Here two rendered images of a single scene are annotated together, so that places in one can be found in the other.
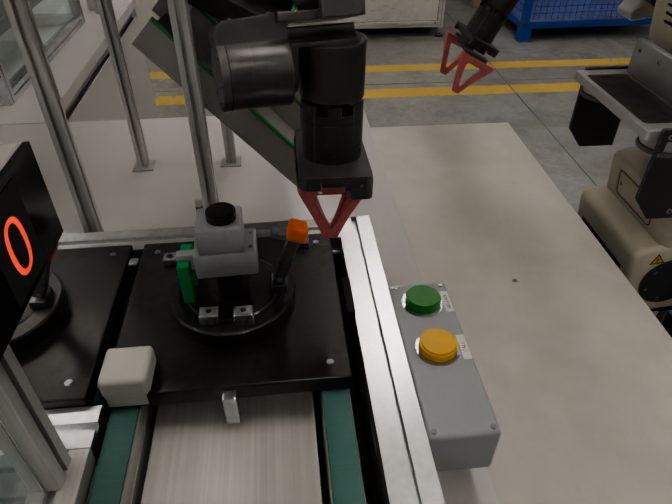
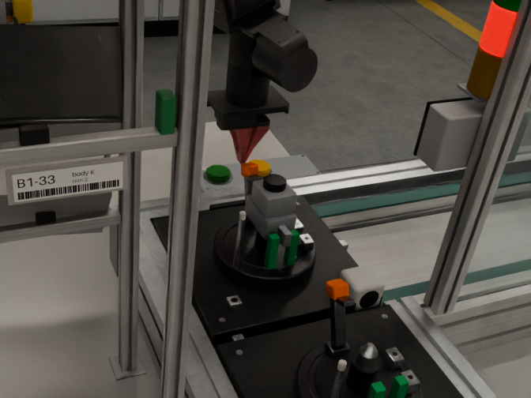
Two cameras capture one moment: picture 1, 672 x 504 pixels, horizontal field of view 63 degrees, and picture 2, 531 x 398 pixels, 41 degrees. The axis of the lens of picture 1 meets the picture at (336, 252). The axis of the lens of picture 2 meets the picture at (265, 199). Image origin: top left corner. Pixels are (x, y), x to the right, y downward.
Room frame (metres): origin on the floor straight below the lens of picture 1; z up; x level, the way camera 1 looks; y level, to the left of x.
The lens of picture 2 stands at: (0.76, 0.82, 1.59)
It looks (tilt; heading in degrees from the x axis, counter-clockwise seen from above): 34 degrees down; 247
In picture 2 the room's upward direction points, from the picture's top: 8 degrees clockwise
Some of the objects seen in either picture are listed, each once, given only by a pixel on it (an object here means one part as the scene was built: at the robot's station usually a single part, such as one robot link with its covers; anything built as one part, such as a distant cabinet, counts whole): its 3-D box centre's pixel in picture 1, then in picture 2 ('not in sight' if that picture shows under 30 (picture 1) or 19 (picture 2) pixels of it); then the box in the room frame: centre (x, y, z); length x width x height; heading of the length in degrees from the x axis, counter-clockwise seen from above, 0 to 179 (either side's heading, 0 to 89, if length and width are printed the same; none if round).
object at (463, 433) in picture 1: (434, 366); (255, 185); (0.39, -0.11, 0.93); 0.21 x 0.07 x 0.06; 6
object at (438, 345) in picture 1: (437, 347); (257, 170); (0.39, -0.11, 0.96); 0.04 x 0.04 x 0.02
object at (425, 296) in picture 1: (422, 301); (217, 175); (0.46, -0.10, 0.96); 0.04 x 0.04 x 0.02
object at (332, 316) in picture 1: (235, 306); (263, 260); (0.45, 0.12, 0.96); 0.24 x 0.24 x 0.02; 6
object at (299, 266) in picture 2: (233, 294); (265, 249); (0.45, 0.12, 0.98); 0.14 x 0.14 x 0.02
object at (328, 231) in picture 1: (329, 192); (235, 133); (0.47, 0.01, 1.10); 0.07 x 0.07 x 0.09; 6
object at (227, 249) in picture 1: (214, 238); (275, 206); (0.45, 0.13, 1.06); 0.08 x 0.04 x 0.07; 98
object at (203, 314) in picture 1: (209, 316); (305, 242); (0.40, 0.13, 1.00); 0.02 x 0.01 x 0.02; 96
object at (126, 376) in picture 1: (129, 376); (360, 288); (0.35, 0.20, 0.97); 0.05 x 0.05 x 0.04; 6
